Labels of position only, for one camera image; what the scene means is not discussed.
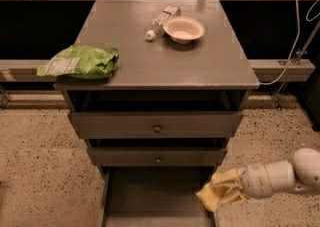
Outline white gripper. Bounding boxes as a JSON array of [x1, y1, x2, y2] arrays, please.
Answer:
[[211, 164, 272, 205]]

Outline yellow sponge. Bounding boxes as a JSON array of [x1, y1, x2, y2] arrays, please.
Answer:
[[196, 179, 232, 212]]

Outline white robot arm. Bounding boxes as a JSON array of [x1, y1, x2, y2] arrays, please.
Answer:
[[210, 148, 320, 204]]

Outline round top drawer knob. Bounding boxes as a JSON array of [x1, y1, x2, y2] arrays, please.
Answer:
[[153, 124, 162, 133]]

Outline grey wooden drawer cabinet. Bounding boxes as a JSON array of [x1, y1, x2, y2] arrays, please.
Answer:
[[53, 0, 261, 227]]

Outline grey open bottom drawer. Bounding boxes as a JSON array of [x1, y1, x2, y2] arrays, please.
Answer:
[[97, 167, 219, 227]]

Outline grey middle drawer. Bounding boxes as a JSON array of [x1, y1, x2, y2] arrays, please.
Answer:
[[88, 147, 227, 166]]

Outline grey top drawer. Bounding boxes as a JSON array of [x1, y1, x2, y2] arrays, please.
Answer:
[[68, 111, 243, 139]]

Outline white paper bowl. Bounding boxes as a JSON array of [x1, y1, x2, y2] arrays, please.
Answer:
[[163, 16, 205, 44]]

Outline clear plastic water bottle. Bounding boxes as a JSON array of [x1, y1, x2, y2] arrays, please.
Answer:
[[145, 4, 181, 41]]

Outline green chip bag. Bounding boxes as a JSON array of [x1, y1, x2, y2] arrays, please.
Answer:
[[37, 45, 120, 79]]

